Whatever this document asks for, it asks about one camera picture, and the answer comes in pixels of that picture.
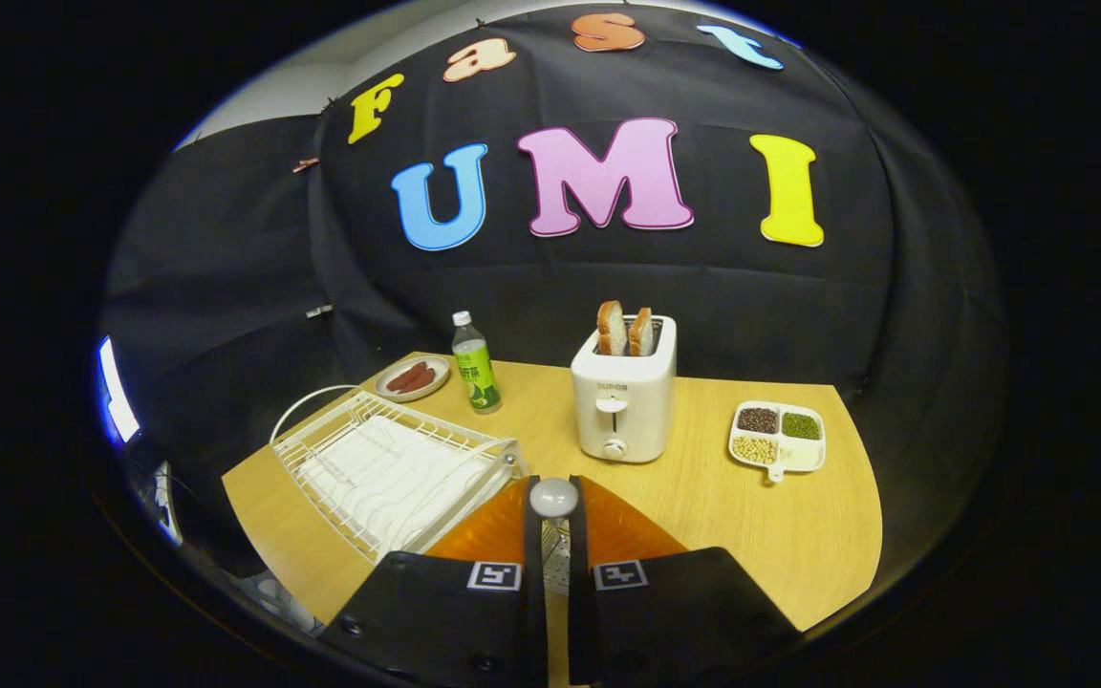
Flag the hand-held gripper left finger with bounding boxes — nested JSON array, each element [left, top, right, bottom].
[[319, 476, 550, 688]]

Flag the black backdrop cloth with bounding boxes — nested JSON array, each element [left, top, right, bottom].
[[97, 5, 1005, 574]]

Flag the small grey saucer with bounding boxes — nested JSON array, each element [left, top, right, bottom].
[[375, 355, 451, 402]]

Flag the white divided bean dish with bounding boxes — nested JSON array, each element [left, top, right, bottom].
[[728, 399, 827, 484]]

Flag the metal spoon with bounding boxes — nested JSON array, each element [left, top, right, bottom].
[[529, 477, 580, 536]]

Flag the silver wire basket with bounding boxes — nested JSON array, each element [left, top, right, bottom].
[[543, 521, 572, 598]]

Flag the green label drink bottle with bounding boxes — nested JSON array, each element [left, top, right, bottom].
[[451, 311, 503, 415]]

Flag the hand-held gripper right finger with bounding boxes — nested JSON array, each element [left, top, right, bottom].
[[566, 476, 801, 688]]

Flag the white toaster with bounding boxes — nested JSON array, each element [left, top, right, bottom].
[[571, 315, 678, 464]]

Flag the white wire dish rack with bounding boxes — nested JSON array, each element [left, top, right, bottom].
[[269, 384, 525, 565]]

